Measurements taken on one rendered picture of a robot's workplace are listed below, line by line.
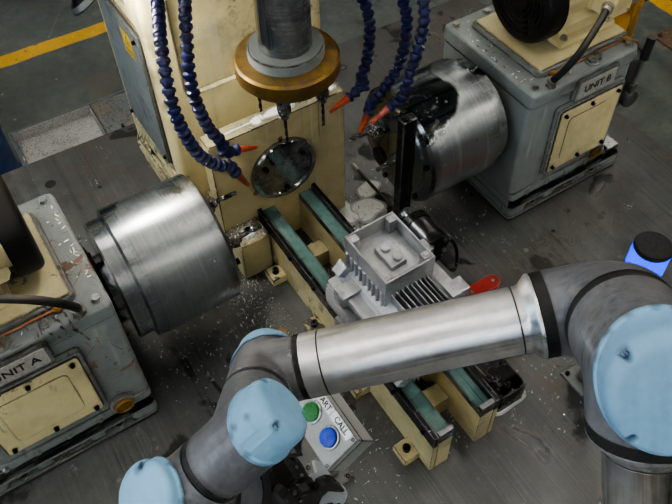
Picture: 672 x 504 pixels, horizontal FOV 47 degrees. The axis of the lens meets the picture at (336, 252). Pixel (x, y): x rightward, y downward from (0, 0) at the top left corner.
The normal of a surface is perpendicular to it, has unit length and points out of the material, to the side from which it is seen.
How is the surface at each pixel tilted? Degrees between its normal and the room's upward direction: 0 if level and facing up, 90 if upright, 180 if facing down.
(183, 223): 24
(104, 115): 0
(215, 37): 90
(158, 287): 58
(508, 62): 0
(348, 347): 18
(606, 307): 51
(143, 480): 37
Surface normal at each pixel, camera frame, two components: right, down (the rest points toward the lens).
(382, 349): -0.15, -0.07
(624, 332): -0.64, -0.72
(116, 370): 0.54, 0.65
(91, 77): -0.02, -0.62
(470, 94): 0.23, -0.24
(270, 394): 0.72, -0.64
